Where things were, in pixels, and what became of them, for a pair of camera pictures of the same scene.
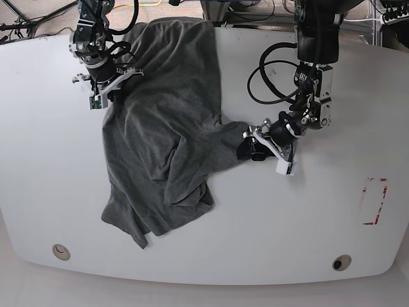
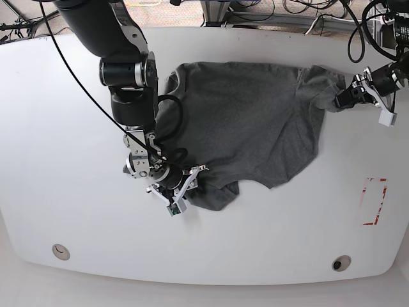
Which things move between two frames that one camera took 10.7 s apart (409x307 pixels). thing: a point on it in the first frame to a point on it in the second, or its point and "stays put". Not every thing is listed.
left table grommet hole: (61, 252) stays put
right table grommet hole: (341, 262) stays put
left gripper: (282, 132) to (386, 80)
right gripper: (100, 87) to (168, 178)
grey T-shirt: (163, 138) to (245, 122)
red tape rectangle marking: (377, 215) stays put
